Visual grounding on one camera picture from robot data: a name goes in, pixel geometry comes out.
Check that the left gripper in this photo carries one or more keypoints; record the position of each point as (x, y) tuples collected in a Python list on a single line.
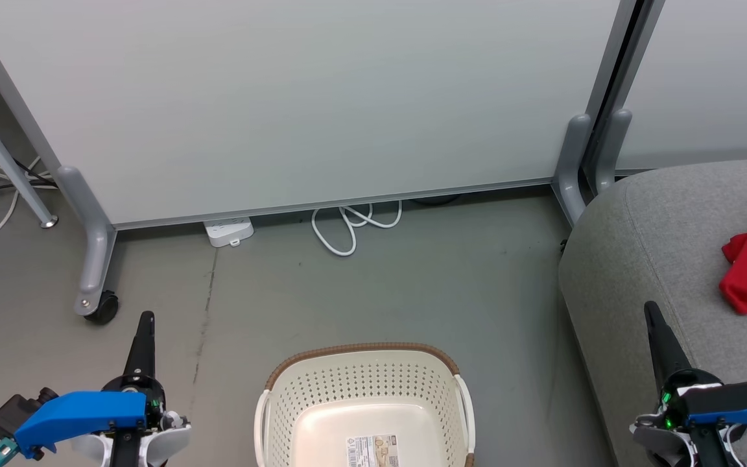
[(166, 438)]

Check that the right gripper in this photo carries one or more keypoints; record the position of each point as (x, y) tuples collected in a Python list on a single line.
[(672, 402)]

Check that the cream perforated laundry basket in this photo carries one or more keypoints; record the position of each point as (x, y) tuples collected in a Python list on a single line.
[(360, 383)]

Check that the printed basket label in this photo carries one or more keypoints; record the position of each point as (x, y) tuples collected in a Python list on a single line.
[(373, 451)]

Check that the black caster wheel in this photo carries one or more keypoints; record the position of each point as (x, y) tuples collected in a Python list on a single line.
[(106, 308)]

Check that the grey fabric sofa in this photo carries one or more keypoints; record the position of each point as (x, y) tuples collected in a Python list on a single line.
[(659, 259)]

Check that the grey partition leg with caster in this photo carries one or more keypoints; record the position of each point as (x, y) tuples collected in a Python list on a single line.
[(94, 253)]

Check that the small dark caster wheel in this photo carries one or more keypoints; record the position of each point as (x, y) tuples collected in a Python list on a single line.
[(563, 246)]

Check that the small white power strip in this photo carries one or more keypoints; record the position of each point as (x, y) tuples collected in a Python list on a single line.
[(227, 232)]

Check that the grey metal table leg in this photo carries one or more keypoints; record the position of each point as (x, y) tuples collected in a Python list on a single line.
[(4, 155)]

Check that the narrow white partition panel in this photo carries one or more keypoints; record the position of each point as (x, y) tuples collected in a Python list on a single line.
[(704, 78)]

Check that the large white partition panel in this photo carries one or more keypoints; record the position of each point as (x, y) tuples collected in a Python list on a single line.
[(283, 97)]

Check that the blue left camera mount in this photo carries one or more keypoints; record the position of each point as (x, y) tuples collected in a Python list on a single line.
[(82, 412)]

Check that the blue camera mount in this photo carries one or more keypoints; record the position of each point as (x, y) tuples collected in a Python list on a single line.
[(82, 412), (736, 402)]

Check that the blue right camera mount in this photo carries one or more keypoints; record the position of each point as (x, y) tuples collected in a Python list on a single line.
[(736, 402)]

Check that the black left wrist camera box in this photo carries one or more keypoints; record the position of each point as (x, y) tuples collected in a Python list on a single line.
[(10, 415)]

